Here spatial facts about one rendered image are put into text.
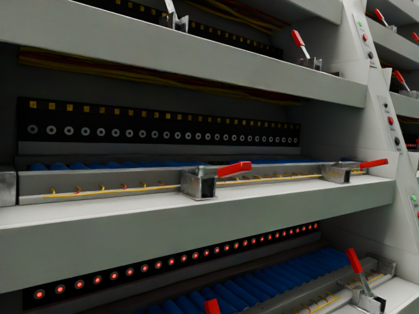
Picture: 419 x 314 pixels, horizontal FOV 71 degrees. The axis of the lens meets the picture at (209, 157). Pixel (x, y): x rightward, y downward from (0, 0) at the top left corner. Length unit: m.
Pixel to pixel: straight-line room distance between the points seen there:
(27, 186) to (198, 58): 0.22
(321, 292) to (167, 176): 0.31
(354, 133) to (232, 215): 0.42
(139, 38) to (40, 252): 0.22
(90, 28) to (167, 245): 0.21
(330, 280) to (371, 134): 0.29
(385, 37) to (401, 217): 0.47
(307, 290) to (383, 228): 0.24
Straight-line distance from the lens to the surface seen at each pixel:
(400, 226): 0.66
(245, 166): 0.25
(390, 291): 0.61
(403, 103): 0.84
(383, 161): 0.47
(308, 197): 0.41
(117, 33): 0.32
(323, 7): 0.70
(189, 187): 0.31
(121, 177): 0.30
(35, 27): 0.31
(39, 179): 0.29
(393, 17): 1.38
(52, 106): 0.42
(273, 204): 0.36
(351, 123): 0.68
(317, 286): 0.51
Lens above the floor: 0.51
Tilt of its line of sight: 12 degrees up
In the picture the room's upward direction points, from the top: 10 degrees counter-clockwise
